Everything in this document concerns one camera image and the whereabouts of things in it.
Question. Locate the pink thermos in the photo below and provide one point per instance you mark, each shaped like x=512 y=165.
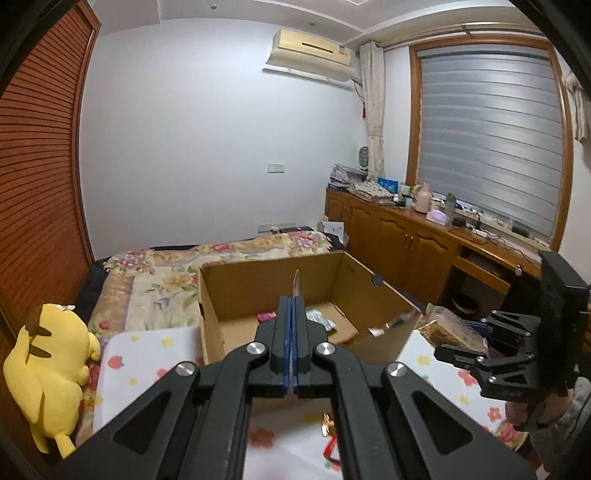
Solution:
x=423 y=198

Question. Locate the golden packet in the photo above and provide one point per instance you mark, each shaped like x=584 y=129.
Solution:
x=296 y=284

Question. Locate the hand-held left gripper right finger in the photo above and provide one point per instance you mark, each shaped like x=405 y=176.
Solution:
x=301 y=350

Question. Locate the wooden slatted wardrobe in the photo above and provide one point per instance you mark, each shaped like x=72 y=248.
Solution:
x=41 y=184

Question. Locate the wooden window frame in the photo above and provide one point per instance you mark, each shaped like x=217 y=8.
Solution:
x=414 y=115

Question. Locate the yellow plush toy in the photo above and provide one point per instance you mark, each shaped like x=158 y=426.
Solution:
x=51 y=360

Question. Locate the person's right forearm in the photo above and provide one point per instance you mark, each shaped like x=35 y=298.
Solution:
x=563 y=434

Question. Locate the clear biscuit packet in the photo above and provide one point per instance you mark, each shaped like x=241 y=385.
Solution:
x=441 y=328

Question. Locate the small white fan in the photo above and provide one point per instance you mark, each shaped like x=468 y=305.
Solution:
x=364 y=157

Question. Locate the grey window blind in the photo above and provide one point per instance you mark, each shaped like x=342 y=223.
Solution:
x=489 y=138

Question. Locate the pink tissue box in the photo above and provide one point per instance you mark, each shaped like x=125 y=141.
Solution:
x=437 y=218

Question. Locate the beige curtain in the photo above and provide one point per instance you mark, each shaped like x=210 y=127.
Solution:
x=373 y=106
x=579 y=106

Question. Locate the white power strip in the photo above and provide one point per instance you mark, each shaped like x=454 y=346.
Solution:
x=478 y=229

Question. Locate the cardboard box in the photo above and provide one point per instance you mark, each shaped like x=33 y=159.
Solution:
x=240 y=277

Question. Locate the person's right hand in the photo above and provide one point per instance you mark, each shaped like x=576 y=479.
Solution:
x=511 y=413

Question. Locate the blue box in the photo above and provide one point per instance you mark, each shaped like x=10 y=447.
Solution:
x=388 y=184

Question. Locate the white light switch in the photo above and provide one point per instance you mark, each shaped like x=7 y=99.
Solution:
x=276 y=167

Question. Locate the trash bin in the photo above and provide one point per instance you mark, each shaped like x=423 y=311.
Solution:
x=464 y=304

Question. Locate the patterned fabric bag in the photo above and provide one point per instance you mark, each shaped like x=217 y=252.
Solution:
x=367 y=189

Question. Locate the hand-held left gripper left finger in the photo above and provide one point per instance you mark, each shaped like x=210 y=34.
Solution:
x=282 y=350

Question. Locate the purple printed box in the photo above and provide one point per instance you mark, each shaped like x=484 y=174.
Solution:
x=344 y=175

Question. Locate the wooden cabinet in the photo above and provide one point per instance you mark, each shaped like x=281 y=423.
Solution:
x=415 y=249

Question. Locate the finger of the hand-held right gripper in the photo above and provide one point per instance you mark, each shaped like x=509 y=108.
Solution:
x=508 y=330
x=457 y=354

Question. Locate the white paper bag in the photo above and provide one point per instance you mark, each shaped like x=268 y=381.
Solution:
x=333 y=229

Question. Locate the strawberry printed cloth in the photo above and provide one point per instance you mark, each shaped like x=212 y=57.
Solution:
x=138 y=355

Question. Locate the wall air conditioner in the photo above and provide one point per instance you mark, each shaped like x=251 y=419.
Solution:
x=309 y=55

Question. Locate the pink snack packet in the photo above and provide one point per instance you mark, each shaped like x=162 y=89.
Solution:
x=267 y=317

